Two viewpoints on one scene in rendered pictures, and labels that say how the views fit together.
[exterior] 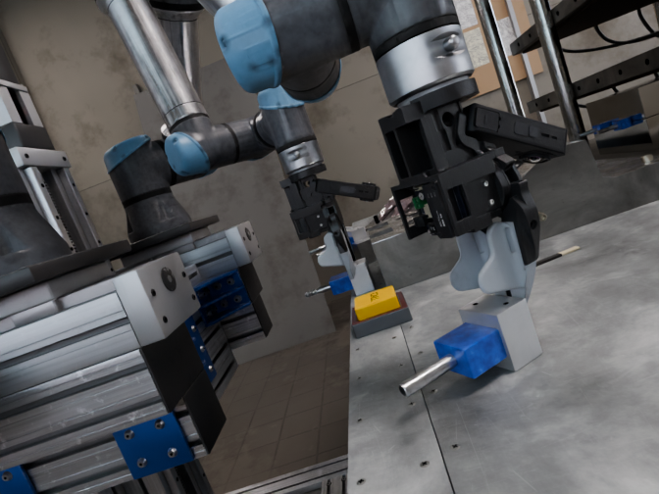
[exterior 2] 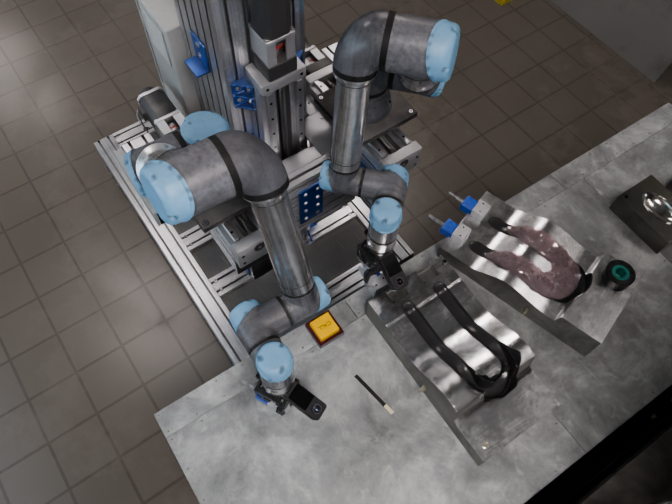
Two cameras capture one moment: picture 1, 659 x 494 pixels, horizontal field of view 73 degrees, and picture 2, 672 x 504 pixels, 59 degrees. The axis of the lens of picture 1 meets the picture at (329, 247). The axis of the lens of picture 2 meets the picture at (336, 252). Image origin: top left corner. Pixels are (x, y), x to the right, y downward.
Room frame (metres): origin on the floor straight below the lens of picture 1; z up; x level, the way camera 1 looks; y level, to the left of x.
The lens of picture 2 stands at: (0.22, -0.49, 2.37)
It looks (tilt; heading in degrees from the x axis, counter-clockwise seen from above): 61 degrees down; 47
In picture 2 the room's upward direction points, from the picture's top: 3 degrees clockwise
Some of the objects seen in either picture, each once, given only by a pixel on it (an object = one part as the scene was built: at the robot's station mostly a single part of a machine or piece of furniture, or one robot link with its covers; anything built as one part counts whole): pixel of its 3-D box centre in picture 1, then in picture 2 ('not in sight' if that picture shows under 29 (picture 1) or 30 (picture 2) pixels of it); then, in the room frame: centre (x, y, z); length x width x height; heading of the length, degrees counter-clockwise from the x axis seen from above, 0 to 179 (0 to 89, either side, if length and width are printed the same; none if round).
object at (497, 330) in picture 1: (461, 354); (263, 392); (0.37, -0.07, 0.83); 0.13 x 0.05 x 0.05; 112
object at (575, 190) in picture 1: (495, 200); (460, 351); (0.83, -0.33, 0.87); 0.50 x 0.26 x 0.14; 84
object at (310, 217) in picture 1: (314, 202); (377, 250); (0.82, 0.00, 0.99); 0.09 x 0.08 x 0.12; 82
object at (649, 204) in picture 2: not in sight; (654, 213); (1.64, -0.39, 0.84); 0.20 x 0.15 x 0.07; 84
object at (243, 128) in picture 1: (252, 137); (385, 187); (0.88, 0.07, 1.14); 0.11 x 0.11 x 0.08; 37
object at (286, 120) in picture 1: (285, 118); (384, 220); (0.82, -0.01, 1.14); 0.09 x 0.08 x 0.11; 37
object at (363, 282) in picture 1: (336, 284); (369, 273); (0.82, 0.01, 0.83); 0.13 x 0.05 x 0.05; 82
